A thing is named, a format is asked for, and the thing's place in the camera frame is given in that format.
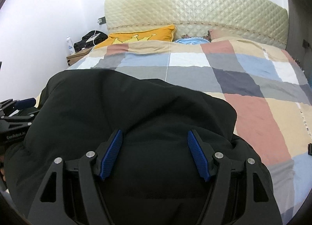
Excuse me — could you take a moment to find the white plastic bottle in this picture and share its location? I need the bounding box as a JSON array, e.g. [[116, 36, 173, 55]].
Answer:
[[66, 36, 76, 55]]

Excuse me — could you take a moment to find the cream quilted headboard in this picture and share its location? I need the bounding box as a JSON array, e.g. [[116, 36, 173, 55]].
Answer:
[[104, 0, 289, 49]]

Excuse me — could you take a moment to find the person's left hand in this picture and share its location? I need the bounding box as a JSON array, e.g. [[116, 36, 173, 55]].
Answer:
[[0, 155, 6, 182]]

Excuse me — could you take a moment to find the pink patterned pillow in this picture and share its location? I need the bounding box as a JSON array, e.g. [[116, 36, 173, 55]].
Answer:
[[208, 29, 241, 41]]

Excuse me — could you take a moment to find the wooden bedside table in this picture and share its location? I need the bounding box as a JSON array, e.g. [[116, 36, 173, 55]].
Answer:
[[66, 47, 92, 66]]

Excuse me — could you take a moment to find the light blue pillow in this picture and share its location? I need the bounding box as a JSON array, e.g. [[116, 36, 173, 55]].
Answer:
[[175, 37, 210, 45]]

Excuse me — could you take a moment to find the yellow crown pillow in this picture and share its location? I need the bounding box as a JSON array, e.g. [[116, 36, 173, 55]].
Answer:
[[94, 25, 176, 49]]

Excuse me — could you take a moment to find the black puffer jacket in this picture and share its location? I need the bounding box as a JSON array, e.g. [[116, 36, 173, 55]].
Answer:
[[3, 68, 284, 225]]

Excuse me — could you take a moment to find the wall power socket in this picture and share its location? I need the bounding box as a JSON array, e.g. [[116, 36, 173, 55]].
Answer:
[[97, 16, 106, 25]]

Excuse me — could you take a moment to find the checkered patchwork bed quilt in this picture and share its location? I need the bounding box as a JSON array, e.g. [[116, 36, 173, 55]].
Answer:
[[36, 35, 312, 220]]

